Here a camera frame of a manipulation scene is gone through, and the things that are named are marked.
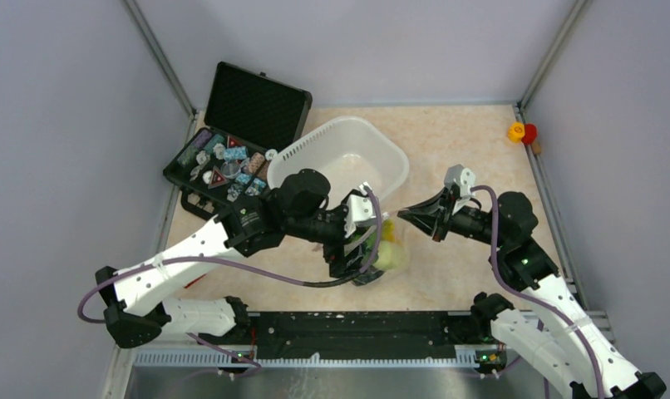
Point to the red blue toy block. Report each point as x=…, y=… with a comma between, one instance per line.
x=194, y=282

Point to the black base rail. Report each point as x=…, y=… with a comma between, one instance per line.
x=332, y=340

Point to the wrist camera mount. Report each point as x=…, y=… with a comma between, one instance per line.
x=460, y=180
x=363, y=209

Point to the white radish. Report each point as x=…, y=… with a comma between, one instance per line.
x=391, y=256

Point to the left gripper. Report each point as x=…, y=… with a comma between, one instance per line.
x=340, y=265

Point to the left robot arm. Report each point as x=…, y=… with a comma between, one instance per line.
x=140, y=302

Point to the white plastic basket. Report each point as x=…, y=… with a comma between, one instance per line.
x=349, y=151

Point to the black open case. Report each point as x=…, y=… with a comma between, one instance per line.
x=248, y=116

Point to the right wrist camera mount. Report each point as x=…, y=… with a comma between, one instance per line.
x=460, y=180

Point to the red yellow emergency button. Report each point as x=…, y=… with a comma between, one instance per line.
x=526, y=134

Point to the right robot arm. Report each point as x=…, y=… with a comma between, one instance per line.
x=569, y=351

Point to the clear zip top bag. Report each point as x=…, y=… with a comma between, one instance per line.
x=363, y=257

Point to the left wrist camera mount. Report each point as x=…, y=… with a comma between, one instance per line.
x=363, y=209

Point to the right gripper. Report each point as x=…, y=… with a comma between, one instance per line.
x=435, y=212

